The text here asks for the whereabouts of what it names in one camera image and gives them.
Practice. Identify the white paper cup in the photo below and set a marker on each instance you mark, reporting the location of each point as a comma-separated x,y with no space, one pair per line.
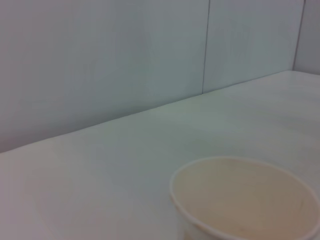
245,200

